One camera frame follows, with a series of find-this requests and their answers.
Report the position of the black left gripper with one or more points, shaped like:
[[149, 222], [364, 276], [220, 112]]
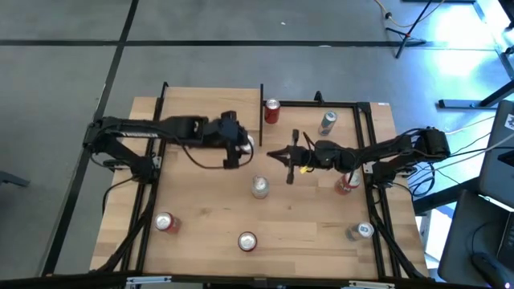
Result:
[[219, 132]]

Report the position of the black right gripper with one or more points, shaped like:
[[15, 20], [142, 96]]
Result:
[[307, 156]]

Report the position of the white and red beverage can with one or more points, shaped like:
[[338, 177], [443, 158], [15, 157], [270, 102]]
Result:
[[260, 186]]

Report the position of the teal slim beverage can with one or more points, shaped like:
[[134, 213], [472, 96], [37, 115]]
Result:
[[327, 123]]

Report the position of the orange beverage can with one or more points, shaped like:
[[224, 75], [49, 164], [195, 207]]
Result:
[[346, 184]]

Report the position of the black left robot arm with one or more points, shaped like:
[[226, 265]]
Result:
[[120, 130]]

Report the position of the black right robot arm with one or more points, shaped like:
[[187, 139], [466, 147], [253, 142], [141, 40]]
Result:
[[393, 148]]

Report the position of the silver and blue beverage can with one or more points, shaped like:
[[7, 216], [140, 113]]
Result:
[[360, 231]]

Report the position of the black slanted table leg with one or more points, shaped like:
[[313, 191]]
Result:
[[441, 196]]

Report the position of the black tripod stand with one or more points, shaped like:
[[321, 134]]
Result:
[[406, 36]]

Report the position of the black desk foot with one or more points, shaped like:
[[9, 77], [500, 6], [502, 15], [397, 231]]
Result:
[[462, 104]]

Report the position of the grey side desk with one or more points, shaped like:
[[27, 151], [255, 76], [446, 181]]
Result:
[[462, 241]]

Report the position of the grey laptop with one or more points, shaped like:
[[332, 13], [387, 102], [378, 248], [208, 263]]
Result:
[[496, 172]]

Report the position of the black horizontal beam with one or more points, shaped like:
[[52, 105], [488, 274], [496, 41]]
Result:
[[60, 281]]

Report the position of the dark furniture foot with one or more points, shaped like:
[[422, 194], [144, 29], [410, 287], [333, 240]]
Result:
[[14, 179]]

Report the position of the black computer mouse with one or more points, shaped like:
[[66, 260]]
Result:
[[488, 267]]

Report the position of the black upright divider post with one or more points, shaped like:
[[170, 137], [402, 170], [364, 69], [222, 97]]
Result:
[[261, 104]]

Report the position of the black aluminium table frame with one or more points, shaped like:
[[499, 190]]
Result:
[[305, 104]]

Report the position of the black frame knob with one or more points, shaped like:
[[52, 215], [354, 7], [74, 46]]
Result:
[[318, 97]]

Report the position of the silver metal bracket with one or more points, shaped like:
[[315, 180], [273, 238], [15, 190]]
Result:
[[371, 284], [148, 279]]

